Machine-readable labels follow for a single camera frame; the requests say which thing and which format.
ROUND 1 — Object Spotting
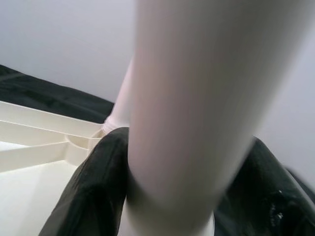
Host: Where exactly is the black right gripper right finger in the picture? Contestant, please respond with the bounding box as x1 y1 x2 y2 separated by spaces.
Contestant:
214 136 315 236

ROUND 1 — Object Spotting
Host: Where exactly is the white plastic table top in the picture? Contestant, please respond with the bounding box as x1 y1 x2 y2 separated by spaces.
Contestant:
0 99 109 236

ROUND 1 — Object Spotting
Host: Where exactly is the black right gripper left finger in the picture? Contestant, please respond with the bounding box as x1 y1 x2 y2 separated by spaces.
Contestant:
38 127 131 236

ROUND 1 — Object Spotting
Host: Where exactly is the white plastic table leg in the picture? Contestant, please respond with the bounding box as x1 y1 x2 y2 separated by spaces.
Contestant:
123 0 315 236
103 56 135 132

